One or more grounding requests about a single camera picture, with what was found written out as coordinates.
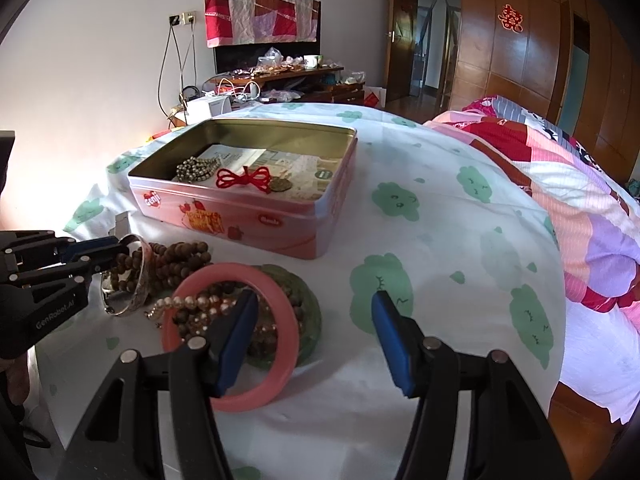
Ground silver bangle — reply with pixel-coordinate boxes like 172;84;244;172
100;234;153;317

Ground brown wooden bead bracelet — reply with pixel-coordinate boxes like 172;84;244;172
112;241;213;296

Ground green jade bracelet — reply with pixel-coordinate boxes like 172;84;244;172
245;263;323;373

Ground wooden wardrobe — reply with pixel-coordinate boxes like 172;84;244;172
450;0;640;181

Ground wooden door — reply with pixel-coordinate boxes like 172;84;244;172
387;0;418;103

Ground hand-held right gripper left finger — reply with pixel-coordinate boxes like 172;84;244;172
37;290;261;480

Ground white box appliance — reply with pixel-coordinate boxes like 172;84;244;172
186;96;233;123

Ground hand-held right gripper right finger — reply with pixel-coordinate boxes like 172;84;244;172
371;290;573;480

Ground white bedsheet with green clouds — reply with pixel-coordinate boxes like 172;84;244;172
30;101;568;480

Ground red and white cloth cover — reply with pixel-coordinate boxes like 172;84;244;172
204;0;321;49

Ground person's left forearm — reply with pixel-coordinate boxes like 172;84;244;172
0;357;31;406

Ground red paper wall decoration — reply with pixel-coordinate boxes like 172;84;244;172
501;4;523;33

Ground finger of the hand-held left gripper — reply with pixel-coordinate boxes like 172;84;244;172
10;252;129;289
0;231;127;279

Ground dark bead bracelet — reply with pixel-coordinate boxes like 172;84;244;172
172;280;306;361

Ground pink tin box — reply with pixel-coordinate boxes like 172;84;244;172
127;119;358;261

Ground pink bangle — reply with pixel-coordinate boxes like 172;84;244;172
161;262;301;413

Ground wooden desk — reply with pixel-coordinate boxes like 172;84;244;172
202;65;368;108

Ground patchwork quilt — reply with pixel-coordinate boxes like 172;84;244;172
425;95;640;426

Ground black television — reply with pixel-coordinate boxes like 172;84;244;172
213;42;321;75

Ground pearl bracelet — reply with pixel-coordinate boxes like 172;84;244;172
145;295;241;333

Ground metal bead chain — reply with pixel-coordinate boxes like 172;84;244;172
172;156;223;182

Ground hanging cables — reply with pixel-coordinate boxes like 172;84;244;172
159;22;196;121

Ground red knot coin charm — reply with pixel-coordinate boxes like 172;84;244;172
216;165;293;195

